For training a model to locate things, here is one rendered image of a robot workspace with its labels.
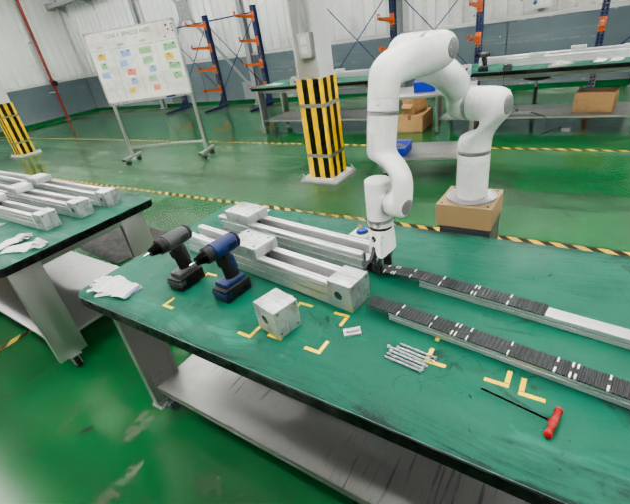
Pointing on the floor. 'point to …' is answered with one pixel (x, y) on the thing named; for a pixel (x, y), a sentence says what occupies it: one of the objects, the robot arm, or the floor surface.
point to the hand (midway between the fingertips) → (383, 264)
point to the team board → (142, 70)
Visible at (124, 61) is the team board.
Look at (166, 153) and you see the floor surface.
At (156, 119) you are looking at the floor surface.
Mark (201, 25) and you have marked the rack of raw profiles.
